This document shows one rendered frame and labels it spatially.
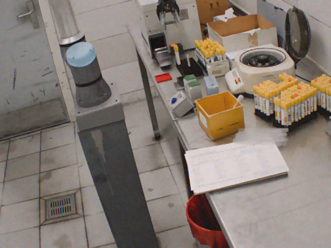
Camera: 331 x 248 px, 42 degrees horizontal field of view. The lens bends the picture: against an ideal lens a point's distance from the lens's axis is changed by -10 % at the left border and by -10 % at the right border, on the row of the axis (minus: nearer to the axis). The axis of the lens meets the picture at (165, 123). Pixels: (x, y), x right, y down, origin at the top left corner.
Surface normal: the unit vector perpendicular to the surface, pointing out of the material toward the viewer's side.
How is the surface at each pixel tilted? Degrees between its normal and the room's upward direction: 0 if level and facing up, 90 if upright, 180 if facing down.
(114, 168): 90
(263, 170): 0
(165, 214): 0
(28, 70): 90
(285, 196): 0
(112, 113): 90
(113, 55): 90
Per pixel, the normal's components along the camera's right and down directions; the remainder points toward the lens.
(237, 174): -0.17, -0.85
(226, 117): 0.29, 0.44
